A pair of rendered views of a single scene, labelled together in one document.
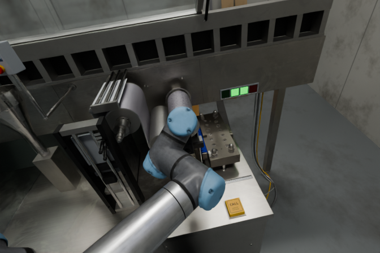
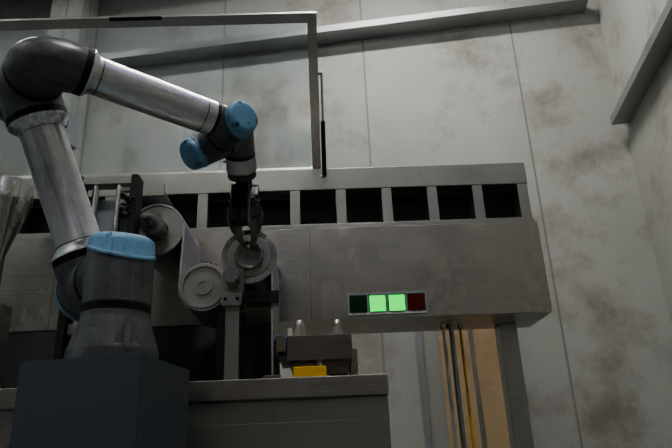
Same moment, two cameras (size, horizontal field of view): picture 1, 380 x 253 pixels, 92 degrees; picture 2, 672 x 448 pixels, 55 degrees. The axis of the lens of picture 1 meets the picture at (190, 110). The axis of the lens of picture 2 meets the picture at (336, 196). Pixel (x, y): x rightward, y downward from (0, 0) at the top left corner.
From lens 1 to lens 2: 1.46 m
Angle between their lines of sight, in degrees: 57
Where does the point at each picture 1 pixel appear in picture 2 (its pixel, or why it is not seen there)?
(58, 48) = not seen: hidden behind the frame
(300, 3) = (471, 171)
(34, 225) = not seen: outside the picture
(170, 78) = not seen: hidden behind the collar
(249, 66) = (401, 256)
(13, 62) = (73, 134)
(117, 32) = (194, 177)
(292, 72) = (495, 280)
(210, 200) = (236, 106)
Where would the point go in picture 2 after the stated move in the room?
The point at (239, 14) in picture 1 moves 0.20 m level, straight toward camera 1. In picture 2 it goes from (375, 174) to (356, 150)
